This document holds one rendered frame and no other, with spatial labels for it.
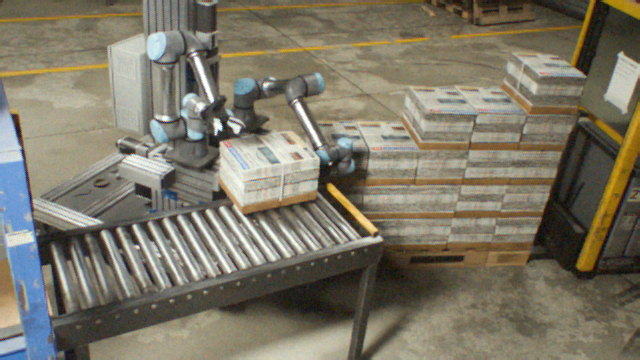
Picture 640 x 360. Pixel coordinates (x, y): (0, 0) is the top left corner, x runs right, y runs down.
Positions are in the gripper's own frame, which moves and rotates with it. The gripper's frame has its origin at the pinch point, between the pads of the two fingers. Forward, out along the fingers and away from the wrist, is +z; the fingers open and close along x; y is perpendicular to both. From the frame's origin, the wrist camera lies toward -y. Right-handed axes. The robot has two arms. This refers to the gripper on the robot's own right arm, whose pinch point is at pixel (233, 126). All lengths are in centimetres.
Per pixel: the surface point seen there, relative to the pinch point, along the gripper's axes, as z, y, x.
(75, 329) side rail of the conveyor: 27, 57, 72
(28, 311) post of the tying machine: 44, 30, 93
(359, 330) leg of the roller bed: 50, 88, -53
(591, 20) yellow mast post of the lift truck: 17, -55, -238
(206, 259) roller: 21, 47, 19
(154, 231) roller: -7, 48, 27
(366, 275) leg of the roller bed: 49, 56, -48
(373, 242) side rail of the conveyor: 49, 38, -46
